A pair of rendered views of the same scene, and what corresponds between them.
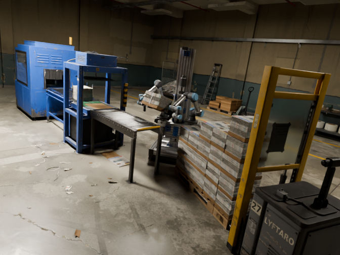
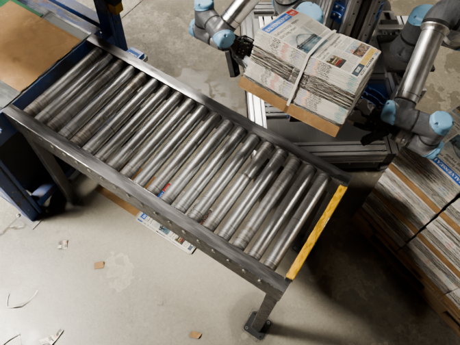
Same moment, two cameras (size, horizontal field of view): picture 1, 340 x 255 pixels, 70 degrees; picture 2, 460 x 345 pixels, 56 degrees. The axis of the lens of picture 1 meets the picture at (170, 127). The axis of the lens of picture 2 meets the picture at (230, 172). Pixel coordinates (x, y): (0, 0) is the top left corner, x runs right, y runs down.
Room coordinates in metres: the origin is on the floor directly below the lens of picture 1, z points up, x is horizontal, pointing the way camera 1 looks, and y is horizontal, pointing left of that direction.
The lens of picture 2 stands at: (2.95, 0.79, 2.25)
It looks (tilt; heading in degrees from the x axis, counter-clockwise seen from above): 61 degrees down; 344
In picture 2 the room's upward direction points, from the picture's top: 5 degrees clockwise
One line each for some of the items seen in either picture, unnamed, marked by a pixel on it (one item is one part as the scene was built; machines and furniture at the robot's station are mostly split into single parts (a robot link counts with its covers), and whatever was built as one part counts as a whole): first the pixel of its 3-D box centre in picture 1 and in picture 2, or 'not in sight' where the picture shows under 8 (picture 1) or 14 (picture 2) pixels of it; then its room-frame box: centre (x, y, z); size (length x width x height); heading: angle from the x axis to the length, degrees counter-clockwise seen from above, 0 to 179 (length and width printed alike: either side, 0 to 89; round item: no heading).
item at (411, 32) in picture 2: (193, 111); (422, 23); (4.21, -0.37, 0.98); 0.13 x 0.12 x 0.14; 54
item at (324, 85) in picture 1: (300, 159); not in sight; (2.39, -1.37, 0.97); 0.09 x 0.09 x 1.75; 25
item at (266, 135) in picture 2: (136, 120); (208, 110); (4.09, 0.59, 0.74); 1.34 x 0.05 x 0.12; 45
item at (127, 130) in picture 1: (110, 122); (135, 195); (3.73, 0.94, 0.74); 1.34 x 0.05 x 0.12; 45
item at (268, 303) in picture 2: (132, 160); (265, 311); (3.28, 0.49, 0.34); 0.06 x 0.06 x 0.68; 45
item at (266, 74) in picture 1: (250, 163); not in sight; (2.11, -0.78, 0.97); 0.09 x 0.09 x 1.75; 25
